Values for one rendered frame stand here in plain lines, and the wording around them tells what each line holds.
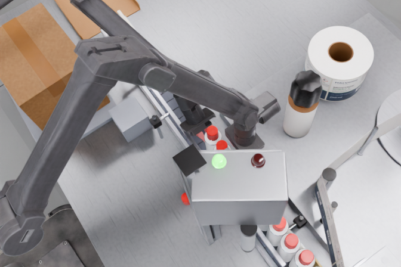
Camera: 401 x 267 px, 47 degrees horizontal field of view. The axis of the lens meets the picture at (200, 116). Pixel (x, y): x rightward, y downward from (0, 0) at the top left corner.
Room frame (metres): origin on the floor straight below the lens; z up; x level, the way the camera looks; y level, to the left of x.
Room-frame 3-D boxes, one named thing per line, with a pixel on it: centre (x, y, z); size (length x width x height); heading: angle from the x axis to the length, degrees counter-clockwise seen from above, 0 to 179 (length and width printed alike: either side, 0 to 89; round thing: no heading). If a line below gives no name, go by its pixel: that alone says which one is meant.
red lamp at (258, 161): (0.27, -0.09, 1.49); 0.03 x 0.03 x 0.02
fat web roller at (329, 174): (0.35, -0.31, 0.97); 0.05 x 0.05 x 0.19
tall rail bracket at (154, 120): (0.66, 0.12, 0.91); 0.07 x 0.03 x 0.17; 115
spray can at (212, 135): (0.52, -0.03, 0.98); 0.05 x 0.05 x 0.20
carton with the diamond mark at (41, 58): (0.88, 0.48, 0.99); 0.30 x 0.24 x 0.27; 28
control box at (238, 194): (0.26, -0.05, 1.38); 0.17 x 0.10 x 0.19; 80
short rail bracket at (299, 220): (0.26, -0.22, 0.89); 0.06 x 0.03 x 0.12; 115
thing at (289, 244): (0.19, -0.17, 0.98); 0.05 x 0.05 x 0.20
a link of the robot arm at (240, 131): (0.48, -0.11, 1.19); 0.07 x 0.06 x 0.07; 119
